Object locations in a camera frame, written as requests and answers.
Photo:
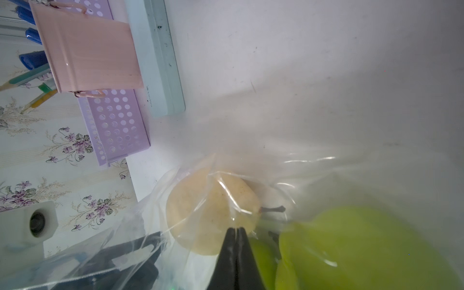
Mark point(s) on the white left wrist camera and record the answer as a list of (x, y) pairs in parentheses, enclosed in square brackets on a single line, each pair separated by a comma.
[(23, 233)]

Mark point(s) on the clear zip-top bag blue seal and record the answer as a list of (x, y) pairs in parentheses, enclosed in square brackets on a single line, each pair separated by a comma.
[(423, 189)]

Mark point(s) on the blue pens bundle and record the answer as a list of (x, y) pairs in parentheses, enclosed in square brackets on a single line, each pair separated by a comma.
[(19, 55)]

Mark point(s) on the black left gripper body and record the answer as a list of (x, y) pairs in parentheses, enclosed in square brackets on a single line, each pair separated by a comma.
[(126, 266)]

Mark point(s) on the yellow pear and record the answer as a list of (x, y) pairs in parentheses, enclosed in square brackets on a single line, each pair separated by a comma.
[(204, 205)]

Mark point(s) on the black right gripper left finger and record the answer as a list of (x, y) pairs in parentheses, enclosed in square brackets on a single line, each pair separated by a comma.
[(224, 275)]

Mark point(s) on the pink pen cup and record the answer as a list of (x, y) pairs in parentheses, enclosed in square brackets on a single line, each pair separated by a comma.
[(85, 52)]

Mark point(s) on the green pear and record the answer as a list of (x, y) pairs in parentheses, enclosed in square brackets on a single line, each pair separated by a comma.
[(356, 248), (266, 262)]

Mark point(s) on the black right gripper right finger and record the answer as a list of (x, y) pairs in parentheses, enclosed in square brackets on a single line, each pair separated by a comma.
[(247, 273)]

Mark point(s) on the purple plastic basket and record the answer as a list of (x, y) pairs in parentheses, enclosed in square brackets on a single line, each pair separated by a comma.
[(112, 116)]

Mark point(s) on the light blue flat case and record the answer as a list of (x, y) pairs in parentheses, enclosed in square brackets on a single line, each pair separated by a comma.
[(154, 47)]

